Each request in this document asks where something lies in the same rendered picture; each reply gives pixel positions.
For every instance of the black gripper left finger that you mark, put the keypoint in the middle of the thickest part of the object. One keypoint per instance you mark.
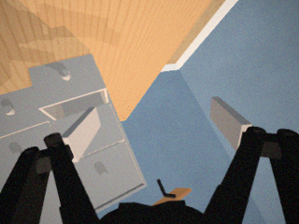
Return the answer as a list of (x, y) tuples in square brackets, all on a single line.
[(22, 196)]

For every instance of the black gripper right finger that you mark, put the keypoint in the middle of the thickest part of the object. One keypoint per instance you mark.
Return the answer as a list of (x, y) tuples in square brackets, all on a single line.
[(229, 202)]

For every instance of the beige small chest of drawers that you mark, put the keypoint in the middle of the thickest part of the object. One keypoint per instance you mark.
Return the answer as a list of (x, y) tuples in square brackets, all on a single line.
[(51, 123)]

